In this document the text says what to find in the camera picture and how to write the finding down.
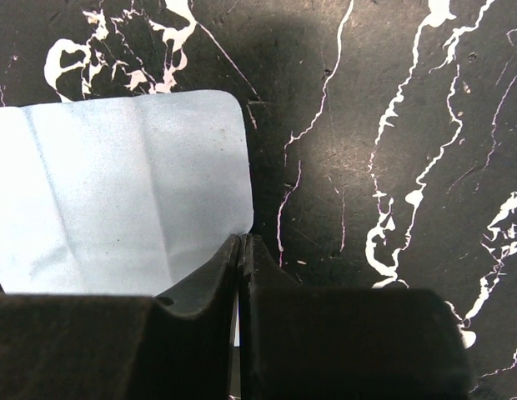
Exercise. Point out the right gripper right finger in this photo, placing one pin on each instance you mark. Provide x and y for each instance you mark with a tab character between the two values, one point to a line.
301	342

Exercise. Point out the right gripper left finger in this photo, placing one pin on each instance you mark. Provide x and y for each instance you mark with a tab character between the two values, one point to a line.
177	345

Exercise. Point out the blue cleaning cloth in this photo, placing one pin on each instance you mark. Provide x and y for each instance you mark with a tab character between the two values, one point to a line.
121	196

